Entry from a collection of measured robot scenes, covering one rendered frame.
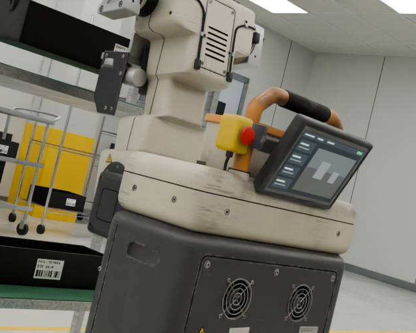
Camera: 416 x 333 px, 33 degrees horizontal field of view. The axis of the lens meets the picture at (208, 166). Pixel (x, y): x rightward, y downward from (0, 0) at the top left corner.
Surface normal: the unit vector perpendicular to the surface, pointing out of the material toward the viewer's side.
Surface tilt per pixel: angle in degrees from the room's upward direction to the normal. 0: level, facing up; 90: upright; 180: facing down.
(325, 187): 115
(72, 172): 90
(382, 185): 90
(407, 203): 90
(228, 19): 82
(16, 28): 90
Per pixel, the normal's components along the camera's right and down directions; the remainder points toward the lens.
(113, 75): -0.68, -0.18
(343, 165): 0.53, 0.55
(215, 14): 0.72, 0.02
